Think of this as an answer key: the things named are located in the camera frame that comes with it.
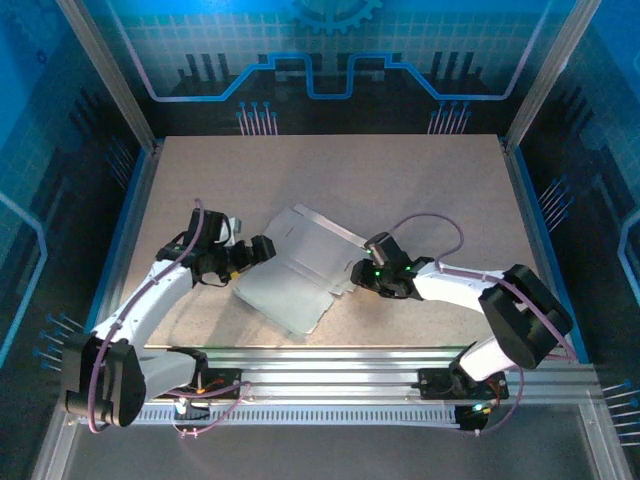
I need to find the light blue cloth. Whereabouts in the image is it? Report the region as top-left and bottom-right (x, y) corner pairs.
(233, 202), (371, 337)

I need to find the black controller with green light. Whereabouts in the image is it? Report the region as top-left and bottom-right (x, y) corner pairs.
(455, 403), (495, 435)

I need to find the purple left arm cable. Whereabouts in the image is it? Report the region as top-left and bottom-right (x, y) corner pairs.
(87, 197), (252, 440)

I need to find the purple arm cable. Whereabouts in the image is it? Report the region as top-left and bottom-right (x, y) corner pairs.
(387, 213), (579, 437)
(87, 197), (252, 440)

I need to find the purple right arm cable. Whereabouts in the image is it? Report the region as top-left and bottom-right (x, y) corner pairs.
(387, 213), (579, 437)

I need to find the blue-trimmed aluminium side rail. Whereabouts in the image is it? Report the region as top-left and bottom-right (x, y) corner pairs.
(82, 139), (166, 364)

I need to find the aluminium frame rail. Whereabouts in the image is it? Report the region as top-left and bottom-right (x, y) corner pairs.
(64, 347), (601, 406)

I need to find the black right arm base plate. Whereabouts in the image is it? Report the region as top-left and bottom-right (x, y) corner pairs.
(417, 367), (510, 401)

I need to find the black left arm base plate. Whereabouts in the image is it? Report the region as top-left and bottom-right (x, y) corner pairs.
(152, 367), (245, 401)

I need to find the slotted grey cable duct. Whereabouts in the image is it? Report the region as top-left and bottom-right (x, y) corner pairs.
(79, 403), (461, 427)

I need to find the aluminium upright post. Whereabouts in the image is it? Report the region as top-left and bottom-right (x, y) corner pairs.
(502, 0), (604, 149)
(54, 0), (162, 151)

